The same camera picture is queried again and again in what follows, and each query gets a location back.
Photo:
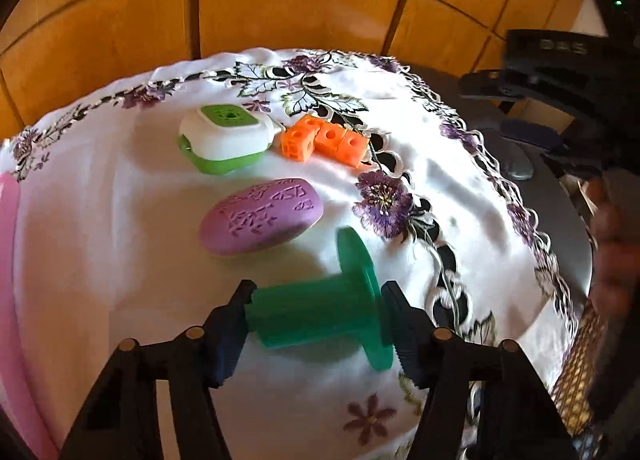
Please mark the wooden wardrobe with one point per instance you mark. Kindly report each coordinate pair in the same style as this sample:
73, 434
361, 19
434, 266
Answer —
250, 4

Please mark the person's right hand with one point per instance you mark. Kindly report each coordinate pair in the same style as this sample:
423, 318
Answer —
612, 250

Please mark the black device with green light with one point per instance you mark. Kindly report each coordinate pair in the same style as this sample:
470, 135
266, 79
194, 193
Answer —
617, 9

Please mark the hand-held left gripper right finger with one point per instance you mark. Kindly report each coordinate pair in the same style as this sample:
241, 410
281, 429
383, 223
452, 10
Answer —
406, 335

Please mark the green spool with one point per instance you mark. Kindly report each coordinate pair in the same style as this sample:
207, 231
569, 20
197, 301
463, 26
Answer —
310, 310

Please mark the green and white square case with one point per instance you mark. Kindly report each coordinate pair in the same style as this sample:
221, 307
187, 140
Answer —
222, 139

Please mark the grey oval object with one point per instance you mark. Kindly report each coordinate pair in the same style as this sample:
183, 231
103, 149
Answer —
516, 162

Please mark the orange linked cubes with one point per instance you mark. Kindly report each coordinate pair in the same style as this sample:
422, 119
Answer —
325, 139

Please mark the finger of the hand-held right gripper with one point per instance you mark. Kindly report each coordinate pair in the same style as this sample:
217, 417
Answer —
532, 134
492, 84

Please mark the purple oval soap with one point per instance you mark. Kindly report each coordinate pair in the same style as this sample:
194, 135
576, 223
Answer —
260, 217

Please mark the wicker chair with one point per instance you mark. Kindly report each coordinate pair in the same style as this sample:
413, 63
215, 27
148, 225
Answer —
580, 375

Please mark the shallow pink box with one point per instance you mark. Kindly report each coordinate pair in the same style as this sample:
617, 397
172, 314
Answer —
10, 290

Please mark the white floral embroidered tablecloth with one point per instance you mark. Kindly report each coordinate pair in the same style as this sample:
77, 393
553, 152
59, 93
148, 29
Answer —
150, 220

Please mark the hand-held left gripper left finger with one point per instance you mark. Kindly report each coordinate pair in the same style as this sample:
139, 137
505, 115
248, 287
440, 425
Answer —
227, 340

